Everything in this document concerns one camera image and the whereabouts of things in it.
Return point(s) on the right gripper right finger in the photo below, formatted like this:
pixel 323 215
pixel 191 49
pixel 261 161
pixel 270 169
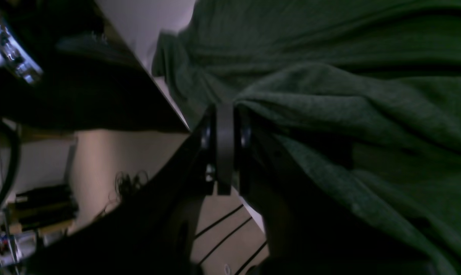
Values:
pixel 307 232

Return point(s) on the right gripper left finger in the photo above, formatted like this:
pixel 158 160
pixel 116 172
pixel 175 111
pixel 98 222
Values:
pixel 151 233

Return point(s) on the dark green t-shirt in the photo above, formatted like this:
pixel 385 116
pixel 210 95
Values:
pixel 373 85

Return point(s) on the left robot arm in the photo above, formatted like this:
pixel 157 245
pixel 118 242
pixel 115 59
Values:
pixel 14 58

